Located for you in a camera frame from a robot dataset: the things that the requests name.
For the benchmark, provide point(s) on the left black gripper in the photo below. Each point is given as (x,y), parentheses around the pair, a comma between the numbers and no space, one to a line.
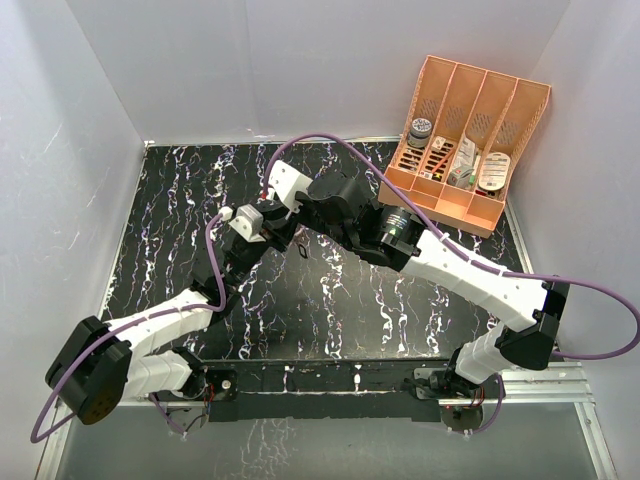
(275,229)

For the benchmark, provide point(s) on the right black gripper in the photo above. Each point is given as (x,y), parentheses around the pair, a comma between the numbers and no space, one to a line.
(302,196)

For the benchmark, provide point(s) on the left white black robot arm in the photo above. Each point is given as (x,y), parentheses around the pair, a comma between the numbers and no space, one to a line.
(102,363)

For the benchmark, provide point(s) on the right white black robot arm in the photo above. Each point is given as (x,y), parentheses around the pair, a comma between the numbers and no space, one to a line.
(528,311)

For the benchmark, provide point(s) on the small round grey jar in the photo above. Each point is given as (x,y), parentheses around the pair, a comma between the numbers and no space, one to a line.
(419,133)

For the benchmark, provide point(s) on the small white card box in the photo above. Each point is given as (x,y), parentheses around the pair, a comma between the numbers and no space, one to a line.
(440,143)

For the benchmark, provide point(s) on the white grey packaged item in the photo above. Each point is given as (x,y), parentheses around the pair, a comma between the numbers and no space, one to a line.
(464,164)

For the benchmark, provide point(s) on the orange plastic file organizer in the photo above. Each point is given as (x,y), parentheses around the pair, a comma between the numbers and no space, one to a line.
(466,130)

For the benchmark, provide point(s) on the white oval remote control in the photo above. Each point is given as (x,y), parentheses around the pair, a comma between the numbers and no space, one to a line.
(493,172)

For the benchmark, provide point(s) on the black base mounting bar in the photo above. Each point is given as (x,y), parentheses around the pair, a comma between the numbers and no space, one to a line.
(419,390)

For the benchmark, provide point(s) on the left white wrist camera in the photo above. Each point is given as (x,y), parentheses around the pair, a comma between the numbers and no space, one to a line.
(246,221)

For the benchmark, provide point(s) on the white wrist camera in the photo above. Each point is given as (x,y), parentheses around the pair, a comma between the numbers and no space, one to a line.
(246,221)
(283,183)

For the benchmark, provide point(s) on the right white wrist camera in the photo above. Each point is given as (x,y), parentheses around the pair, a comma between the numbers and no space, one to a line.
(283,183)

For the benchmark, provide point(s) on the aluminium frame rail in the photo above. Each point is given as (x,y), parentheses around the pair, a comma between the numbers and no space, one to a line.
(565,383)

